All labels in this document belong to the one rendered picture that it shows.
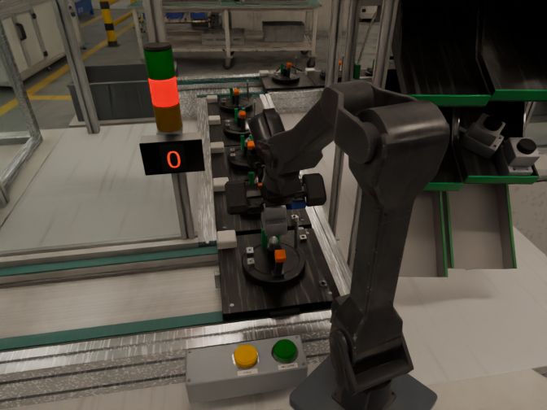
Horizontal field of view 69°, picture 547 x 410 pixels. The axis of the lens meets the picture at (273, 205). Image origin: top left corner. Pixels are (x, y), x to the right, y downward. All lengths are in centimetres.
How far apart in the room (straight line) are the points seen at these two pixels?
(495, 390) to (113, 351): 71
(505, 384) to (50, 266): 99
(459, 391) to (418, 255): 27
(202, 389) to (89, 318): 31
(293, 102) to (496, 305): 129
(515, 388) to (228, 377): 55
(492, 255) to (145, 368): 74
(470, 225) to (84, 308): 85
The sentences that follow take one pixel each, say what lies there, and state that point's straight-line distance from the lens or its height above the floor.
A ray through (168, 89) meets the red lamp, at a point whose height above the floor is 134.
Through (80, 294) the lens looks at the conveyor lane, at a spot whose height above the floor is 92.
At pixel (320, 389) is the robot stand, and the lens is 61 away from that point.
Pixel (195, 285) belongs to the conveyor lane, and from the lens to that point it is 94.
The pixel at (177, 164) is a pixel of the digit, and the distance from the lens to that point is 84.
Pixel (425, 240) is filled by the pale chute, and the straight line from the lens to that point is 90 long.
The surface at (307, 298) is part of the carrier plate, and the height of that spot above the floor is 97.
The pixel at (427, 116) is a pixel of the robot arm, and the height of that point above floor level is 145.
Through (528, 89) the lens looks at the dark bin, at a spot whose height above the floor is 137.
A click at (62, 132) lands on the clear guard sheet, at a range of 91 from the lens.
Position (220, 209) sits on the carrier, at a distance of 107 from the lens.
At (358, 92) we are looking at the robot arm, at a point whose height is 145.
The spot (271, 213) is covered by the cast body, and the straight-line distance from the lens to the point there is 78.
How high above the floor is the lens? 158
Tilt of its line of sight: 34 degrees down
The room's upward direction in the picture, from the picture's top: straight up
